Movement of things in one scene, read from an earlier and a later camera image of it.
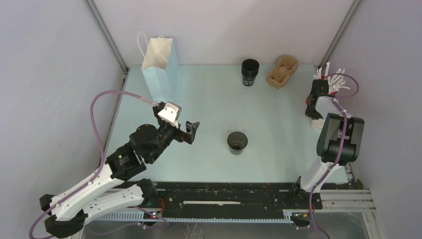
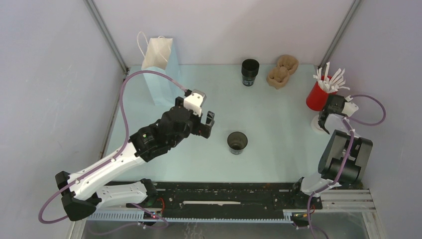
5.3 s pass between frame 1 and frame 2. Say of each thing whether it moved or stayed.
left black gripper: moved
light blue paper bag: stayed
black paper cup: stayed
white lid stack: stayed
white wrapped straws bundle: stayed
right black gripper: moved
